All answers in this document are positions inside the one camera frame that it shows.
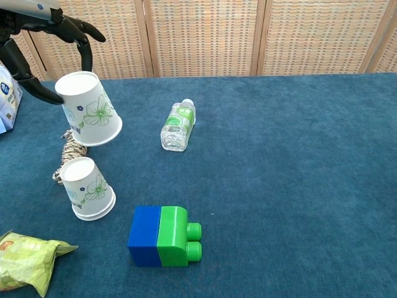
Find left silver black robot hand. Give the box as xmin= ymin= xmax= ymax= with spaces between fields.
xmin=0 ymin=0 xmax=107 ymax=106

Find white paper package bag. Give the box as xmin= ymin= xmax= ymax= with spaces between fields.
xmin=0 ymin=65 xmax=23 ymax=134

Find woven bamboo folding screen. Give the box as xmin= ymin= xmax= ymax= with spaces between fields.
xmin=0 ymin=0 xmax=397 ymax=82

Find clear plastic water bottle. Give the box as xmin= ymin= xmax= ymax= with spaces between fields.
xmin=160 ymin=98 xmax=197 ymax=152

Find yellow-green snack bag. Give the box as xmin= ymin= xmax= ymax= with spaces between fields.
xmin=0 ymin=229 xmax=79 ymax=298

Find blue toy building block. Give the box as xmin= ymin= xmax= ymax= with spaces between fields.
xmin=127 ymin=205 xmax=163 ymax=268

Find green toy building block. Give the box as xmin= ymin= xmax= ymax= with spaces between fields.
xmin=156 ymin=205 xmax=203 ymax=268

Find teal carpet table cover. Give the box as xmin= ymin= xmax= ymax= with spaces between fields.
xmin=0 ymin=71 xmax=397 ymax=298

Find beige twisted rope bundle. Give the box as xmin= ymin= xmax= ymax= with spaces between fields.
xmin=51 ymin=129 xmax=89 ymax=185

